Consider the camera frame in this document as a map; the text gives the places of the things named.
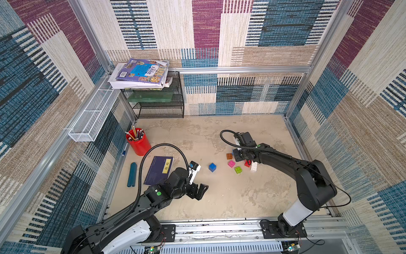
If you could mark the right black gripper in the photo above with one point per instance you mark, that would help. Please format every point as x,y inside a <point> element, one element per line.
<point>239,154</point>

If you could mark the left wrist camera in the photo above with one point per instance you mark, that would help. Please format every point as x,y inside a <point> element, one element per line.
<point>194,168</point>

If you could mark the white long lego brick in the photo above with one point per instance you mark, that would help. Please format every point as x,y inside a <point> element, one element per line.
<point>254,167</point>

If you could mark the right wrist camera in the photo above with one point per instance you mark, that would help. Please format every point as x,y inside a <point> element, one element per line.
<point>239,140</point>

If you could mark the black wire shelf rack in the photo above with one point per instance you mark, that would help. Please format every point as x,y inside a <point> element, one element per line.
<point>167,102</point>

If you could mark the red long lego brick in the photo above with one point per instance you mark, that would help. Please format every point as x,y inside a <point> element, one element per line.
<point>248,163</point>

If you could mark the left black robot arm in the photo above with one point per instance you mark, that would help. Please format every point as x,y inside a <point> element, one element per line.
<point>135,223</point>

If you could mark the purple notebook yellow label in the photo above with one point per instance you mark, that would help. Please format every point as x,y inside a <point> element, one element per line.
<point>159,170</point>

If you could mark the red pencil cup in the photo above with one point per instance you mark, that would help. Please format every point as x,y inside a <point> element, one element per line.
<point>138,140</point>

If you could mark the stack of books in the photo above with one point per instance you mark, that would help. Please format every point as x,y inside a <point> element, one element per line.
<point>141,74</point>

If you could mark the lime green square lego brick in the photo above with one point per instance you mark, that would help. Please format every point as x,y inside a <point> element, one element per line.
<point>238,169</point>

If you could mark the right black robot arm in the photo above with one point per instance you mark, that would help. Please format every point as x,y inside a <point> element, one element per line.
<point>313,183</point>

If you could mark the white wire mesh basket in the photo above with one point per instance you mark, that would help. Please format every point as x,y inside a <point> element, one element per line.
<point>92,119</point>

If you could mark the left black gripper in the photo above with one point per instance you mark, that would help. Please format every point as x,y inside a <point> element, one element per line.
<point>201,192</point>

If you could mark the dark blue square lego brick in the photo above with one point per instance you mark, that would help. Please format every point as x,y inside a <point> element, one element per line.
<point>212,167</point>

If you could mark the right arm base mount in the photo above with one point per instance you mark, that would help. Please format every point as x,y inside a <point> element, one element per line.
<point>280,229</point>

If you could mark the blue pen by wall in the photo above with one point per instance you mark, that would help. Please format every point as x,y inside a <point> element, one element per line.
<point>125,150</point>

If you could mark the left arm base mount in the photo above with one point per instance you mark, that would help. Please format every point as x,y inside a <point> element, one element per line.
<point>165,234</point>

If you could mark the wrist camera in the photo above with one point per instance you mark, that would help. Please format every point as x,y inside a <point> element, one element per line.
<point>239,140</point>
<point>194,168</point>

